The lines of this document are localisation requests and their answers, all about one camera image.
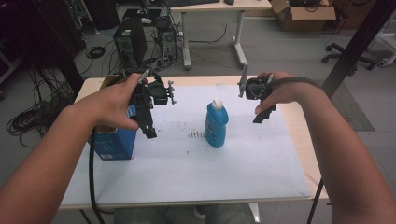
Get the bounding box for light wooden desk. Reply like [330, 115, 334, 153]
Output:
[169, 0, 274, 70]

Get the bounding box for black keyboard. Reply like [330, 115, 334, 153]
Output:
[164, 0, 220, 7]

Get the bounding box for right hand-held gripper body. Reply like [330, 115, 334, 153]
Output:
[237, 62, 276, 101]

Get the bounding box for small coiled black cable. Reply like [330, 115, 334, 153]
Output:
[85, 46, 106, 60]

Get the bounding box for black metal post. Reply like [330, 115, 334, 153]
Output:
[320, 0, 396, 99]

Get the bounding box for person's legs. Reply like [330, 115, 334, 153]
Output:
[113, 203, 257, 224]

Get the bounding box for person's left hand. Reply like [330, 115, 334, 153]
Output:
[66, 73, 148, 132]

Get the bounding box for black computer tower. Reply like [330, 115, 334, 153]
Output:
[112, 17, 149, 74]

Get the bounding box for blue bottle with white cap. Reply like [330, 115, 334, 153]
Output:
[204, 97, 230, 149]

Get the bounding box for grey floor mat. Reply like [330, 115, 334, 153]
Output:
[314, 78, 375, 132]

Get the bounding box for small grey computer case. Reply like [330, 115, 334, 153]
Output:
[155, 17, 179, 62]

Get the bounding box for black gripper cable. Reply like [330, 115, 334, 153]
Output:
[269, 76, 326, 224]
[88, 126, 106, 224]

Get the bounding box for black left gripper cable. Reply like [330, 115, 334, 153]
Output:
[88, 126, 106, 224]

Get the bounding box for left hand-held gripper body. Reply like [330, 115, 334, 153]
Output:
[129, 68, 177, 109]

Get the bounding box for white table mat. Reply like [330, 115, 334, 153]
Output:
[60, 84, 312, 207]

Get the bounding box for tangle of black floor cables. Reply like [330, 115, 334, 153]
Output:
[6, 68, 78, 148]

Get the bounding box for open brown cardboard box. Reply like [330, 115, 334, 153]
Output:
[270, 0, 337, 32]

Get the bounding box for black office chair base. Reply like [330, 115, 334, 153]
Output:
[321, 42, 377, 77]

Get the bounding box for blue cardboard box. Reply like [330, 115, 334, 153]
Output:
[88, 74, 139, 161]

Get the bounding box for person's right hand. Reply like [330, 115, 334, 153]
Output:
[254, 70, 308, 116]

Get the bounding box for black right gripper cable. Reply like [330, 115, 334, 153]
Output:
[269, 76, 326, 224]

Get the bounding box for white device on floor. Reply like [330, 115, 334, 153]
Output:
[376, 31, 396, 68]

